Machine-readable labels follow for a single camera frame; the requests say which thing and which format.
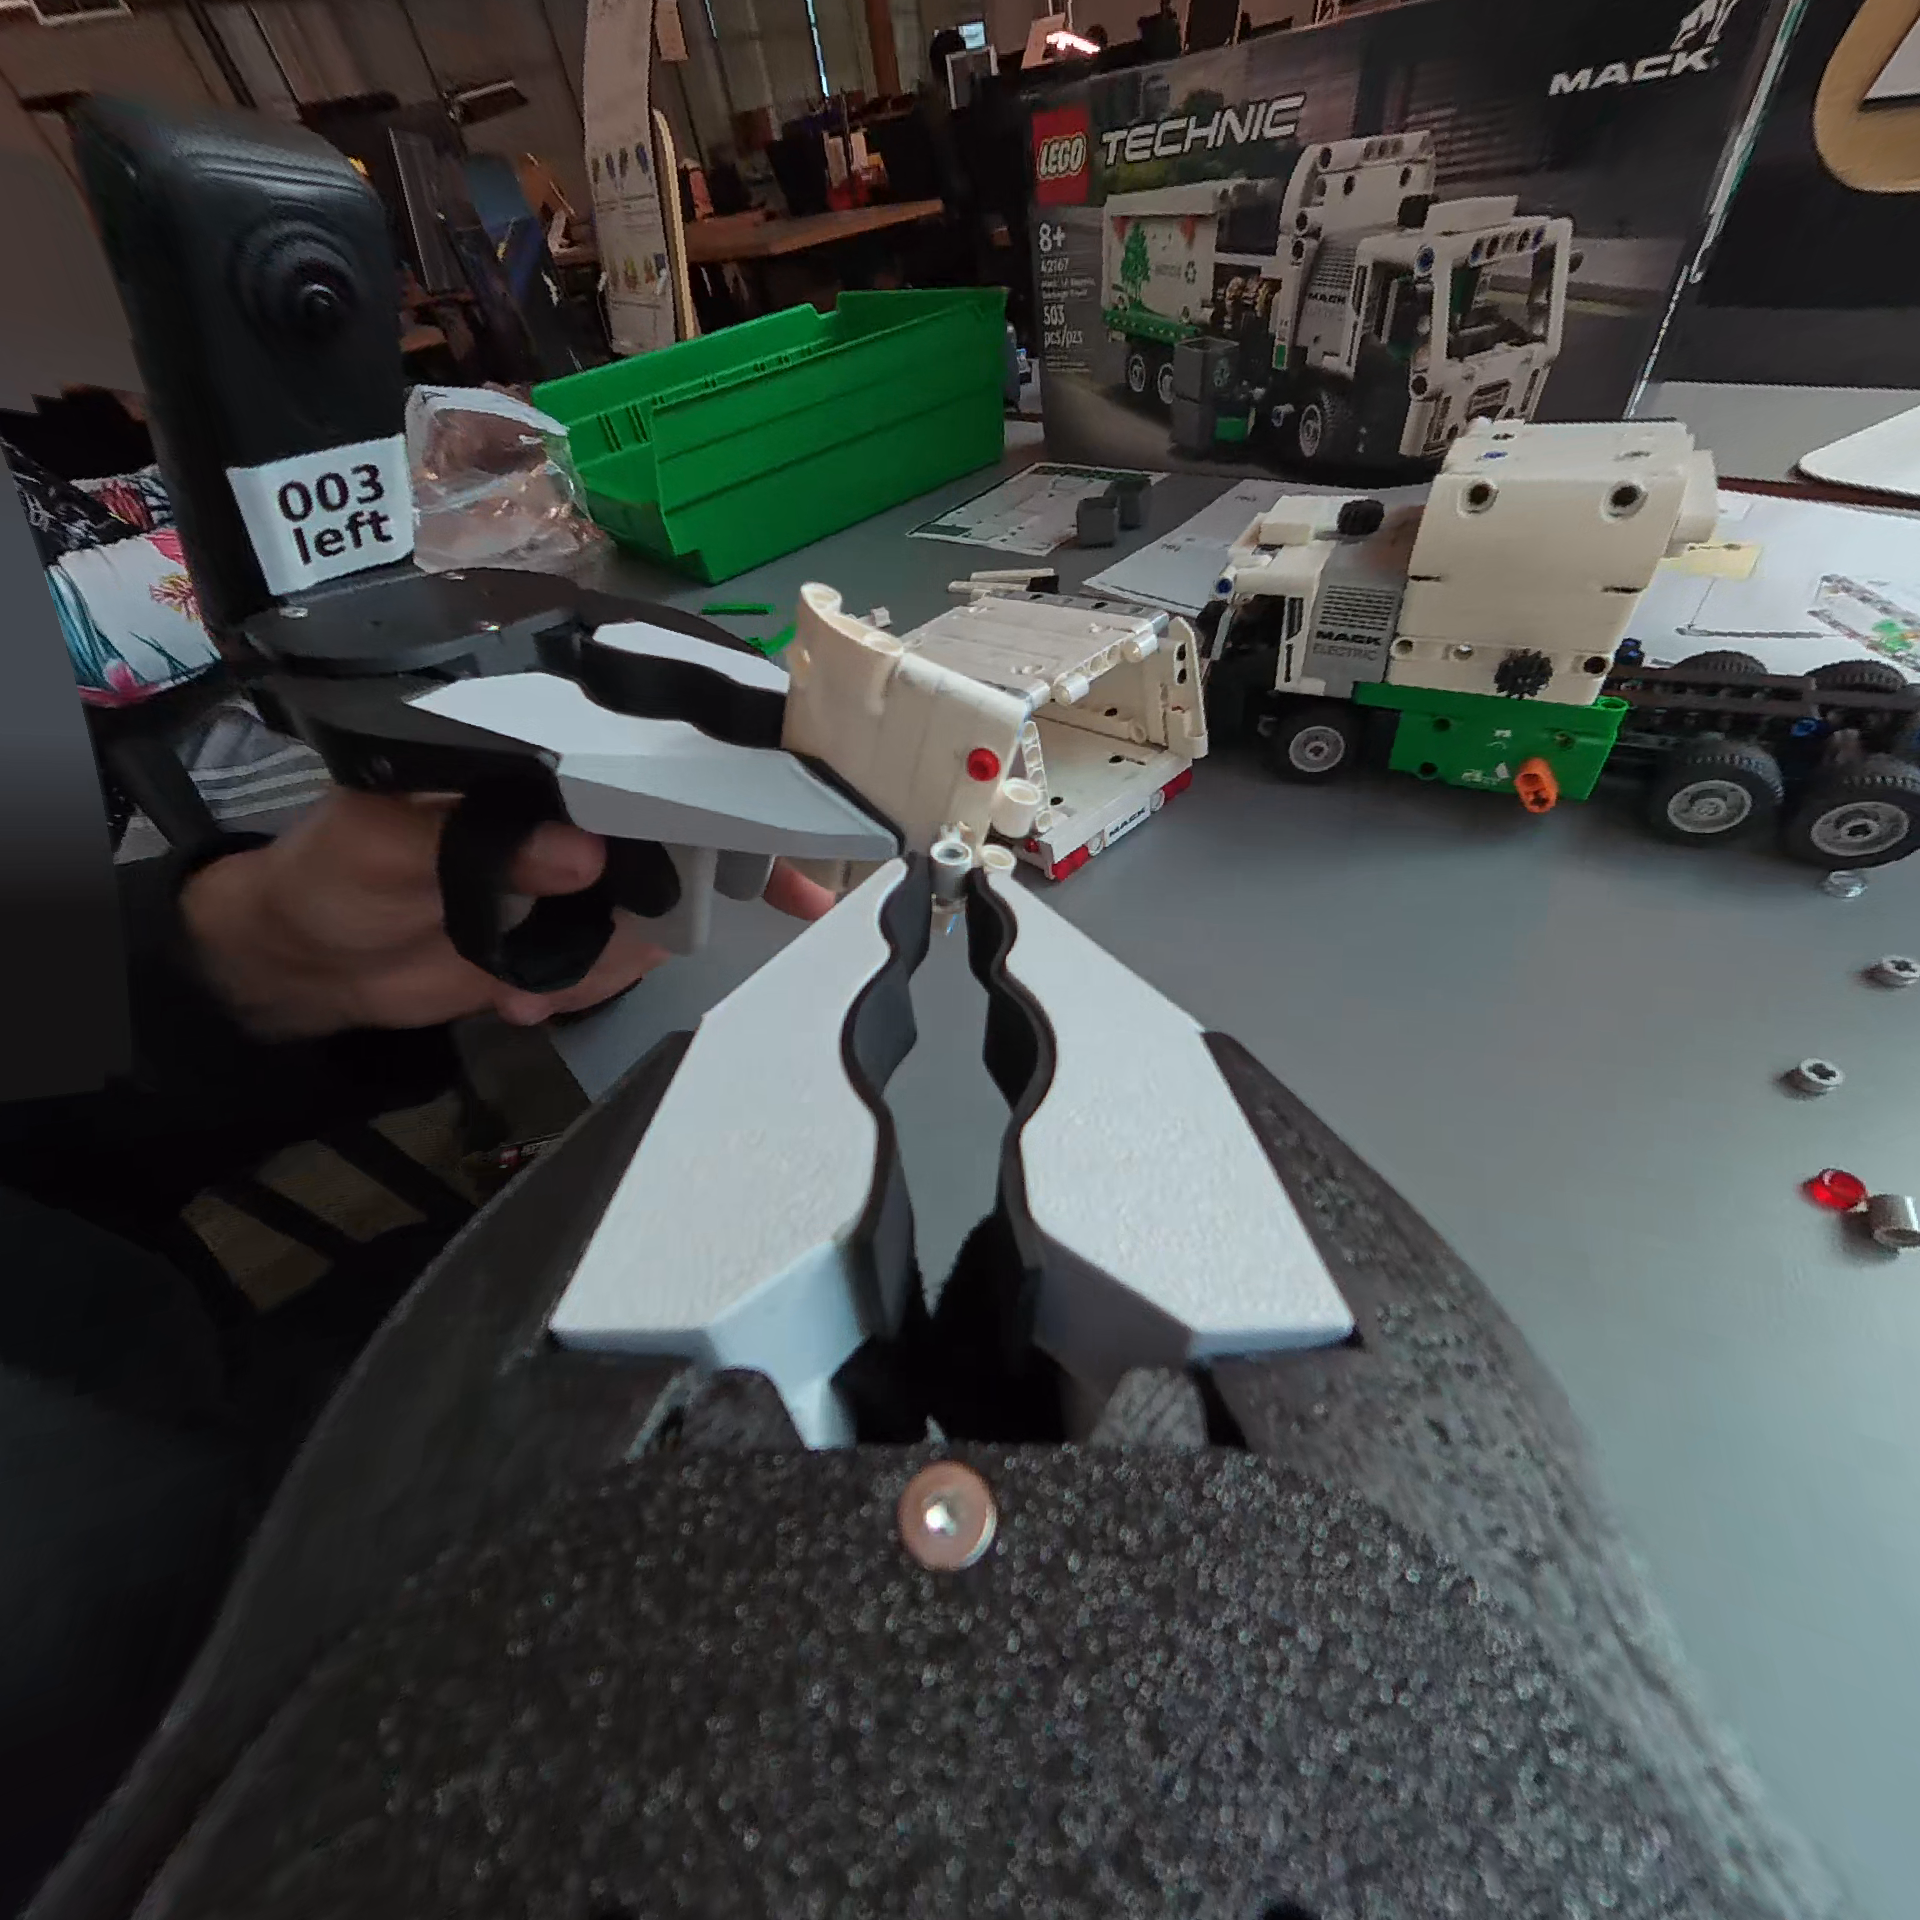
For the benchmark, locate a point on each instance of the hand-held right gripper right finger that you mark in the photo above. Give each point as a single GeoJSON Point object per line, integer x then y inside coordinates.
{"type": "Point", "coordinates": [1155, 1171]}

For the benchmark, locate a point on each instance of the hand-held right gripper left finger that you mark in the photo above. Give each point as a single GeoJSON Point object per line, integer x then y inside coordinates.
{"type": "Point", "coordinates": [749, 1171]}

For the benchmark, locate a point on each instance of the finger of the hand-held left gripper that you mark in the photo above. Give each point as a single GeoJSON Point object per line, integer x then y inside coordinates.
{"type": "Point", "coordinates": [645, 750]}
{"type": "Point", "coordinates": [697, 653]}

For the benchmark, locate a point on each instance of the tan lego beam piece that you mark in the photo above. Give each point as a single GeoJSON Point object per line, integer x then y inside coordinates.
{"type": "Point", "coordinates": [886, 704]}

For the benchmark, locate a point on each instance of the small grey lego pin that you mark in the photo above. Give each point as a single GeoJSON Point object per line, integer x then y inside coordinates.
{"type": "Point", "coordinates": [947, 870]}

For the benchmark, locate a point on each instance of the white lego beam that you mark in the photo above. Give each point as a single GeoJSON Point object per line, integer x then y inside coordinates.
{"type": "Point", "coordinates": [1008, 578]}

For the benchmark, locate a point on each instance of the white lego container body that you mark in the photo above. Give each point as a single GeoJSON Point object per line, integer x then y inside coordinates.
{"type": "Point", "coordinates": [1110, 677]}

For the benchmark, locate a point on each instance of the dark grey lego trash bin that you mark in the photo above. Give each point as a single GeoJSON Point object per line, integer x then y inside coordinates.
{"type": "Point", "coordinates": [1094, 521]}
{"type": "Point", "coordinates": [1133, 502]}

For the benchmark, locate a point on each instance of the white green lego truck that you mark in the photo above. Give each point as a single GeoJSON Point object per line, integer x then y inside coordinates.
{"type": "Point", "coordinates": [1499, 601]}

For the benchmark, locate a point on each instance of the transparent red-orange lego stud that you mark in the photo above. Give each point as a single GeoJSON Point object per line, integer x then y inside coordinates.
{"type": "Point", "coordinates": [1832, 1191]}

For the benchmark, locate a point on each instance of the grey lego connector sleeve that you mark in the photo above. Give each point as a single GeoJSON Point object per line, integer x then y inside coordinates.
{"type": "Point", "coordinates": [1892, 1220]}

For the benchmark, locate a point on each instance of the lego set box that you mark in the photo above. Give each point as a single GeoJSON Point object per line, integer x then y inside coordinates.
{"type": "Point", "coordinates": [1350, 226]}

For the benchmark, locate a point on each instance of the person's left hand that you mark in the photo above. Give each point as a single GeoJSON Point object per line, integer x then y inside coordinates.
{"type": "Point", "coordinates": [329, 932]}

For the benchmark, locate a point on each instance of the clear plastic bag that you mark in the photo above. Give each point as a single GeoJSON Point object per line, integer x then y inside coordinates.
{"type": "Point", "coordinates": [479, 480]}

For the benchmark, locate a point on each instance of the green plastic bin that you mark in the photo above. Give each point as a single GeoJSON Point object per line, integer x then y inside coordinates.
{"type": "Point", "coordinates": [780, 421]}

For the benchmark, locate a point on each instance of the floral cloth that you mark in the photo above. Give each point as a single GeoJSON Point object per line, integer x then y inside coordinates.
{"type": "Point", "coordinates": [105, 601]}

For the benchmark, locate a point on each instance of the white instruction sheet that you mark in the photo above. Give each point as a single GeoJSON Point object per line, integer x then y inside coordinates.
{"type": "Point", "coordinates": [990, 502]}

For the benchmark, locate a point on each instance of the striped cloth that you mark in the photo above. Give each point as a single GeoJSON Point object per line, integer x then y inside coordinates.
{"type": "Point", "coordinates": [255, 765]}

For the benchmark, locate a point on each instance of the white standing banner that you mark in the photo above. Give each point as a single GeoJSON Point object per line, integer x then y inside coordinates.
{"type": "Point", "coordinates": [631, 179]}

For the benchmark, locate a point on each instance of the person's dark clothing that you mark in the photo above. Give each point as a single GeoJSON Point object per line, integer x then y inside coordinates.
{"type": "Point", "coordinates": [151, 1426]}

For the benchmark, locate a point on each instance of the yellow sticky note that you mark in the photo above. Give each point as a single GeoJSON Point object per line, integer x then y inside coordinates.
{"type": "Point", "coordinates": [1721, 558]}

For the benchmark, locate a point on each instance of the open instruction booklet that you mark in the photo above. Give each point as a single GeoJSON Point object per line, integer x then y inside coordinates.
{"type": "Point", "coordinates": [1769, 601]}

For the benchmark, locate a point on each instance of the white flat board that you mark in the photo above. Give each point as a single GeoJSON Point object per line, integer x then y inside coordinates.
{"type": "Point", "coordinates": [1867, 459]}

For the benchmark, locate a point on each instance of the black sign board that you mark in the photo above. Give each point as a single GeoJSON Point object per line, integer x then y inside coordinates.
{"type": "Point", "coordinates": [1800, 179]}

